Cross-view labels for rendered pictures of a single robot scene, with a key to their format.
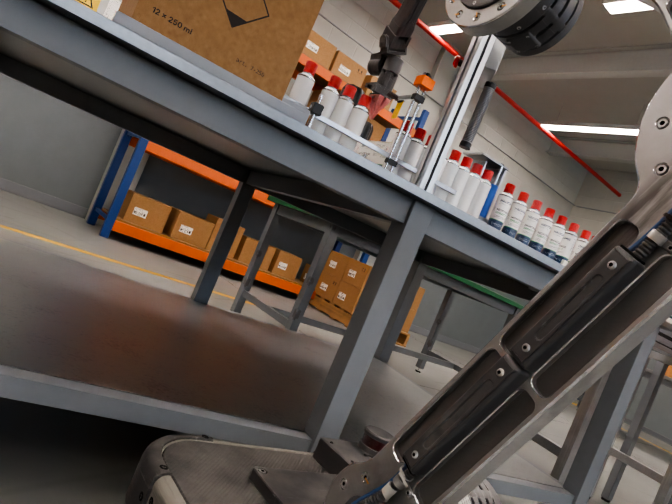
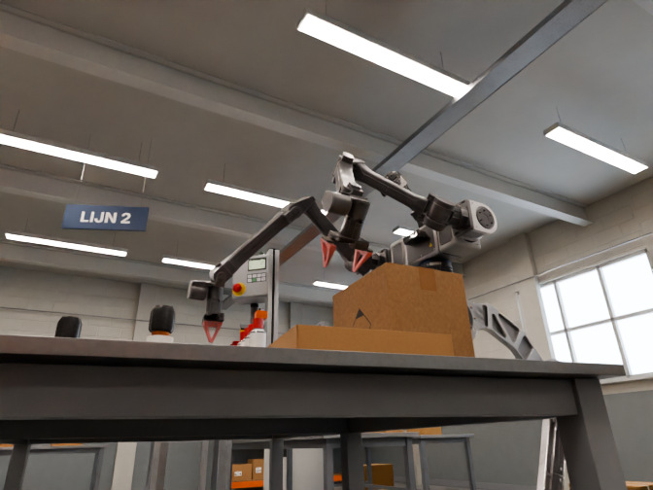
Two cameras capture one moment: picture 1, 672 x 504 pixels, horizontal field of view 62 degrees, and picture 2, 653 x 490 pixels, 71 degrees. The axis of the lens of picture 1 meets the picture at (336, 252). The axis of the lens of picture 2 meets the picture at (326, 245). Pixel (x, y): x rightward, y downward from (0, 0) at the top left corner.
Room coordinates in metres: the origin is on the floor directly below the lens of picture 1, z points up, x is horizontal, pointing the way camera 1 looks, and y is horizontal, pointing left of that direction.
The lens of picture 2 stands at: (1.13, 1.64, 0.71)
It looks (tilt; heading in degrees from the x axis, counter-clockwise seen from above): 24 degrees up; 277
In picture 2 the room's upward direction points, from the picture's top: 2 degrees counter-clockwise
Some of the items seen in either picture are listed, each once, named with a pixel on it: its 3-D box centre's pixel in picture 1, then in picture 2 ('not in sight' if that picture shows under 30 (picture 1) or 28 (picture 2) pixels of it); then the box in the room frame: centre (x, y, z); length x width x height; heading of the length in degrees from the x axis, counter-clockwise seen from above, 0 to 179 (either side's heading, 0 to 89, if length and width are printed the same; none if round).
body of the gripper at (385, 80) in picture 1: (385, 84); (213, 310); (1.76, 0.06, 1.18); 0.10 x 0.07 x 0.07; 120
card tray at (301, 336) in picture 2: not in sight; (340, 360); (1.21, 0.83, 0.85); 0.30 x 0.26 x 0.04; 119
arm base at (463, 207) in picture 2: not in sight; (455, 216); (0.85, 0.14, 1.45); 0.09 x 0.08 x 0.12; 127
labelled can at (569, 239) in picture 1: (565, 248); not in sight; (2.12, -0.80, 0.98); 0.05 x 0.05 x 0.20
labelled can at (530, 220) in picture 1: (527, 227); not in sight; (2.01, -0.60, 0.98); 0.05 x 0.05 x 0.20
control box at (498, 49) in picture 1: (487, 46); (255, 279); (1.68, -0.18, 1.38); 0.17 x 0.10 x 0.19; 174
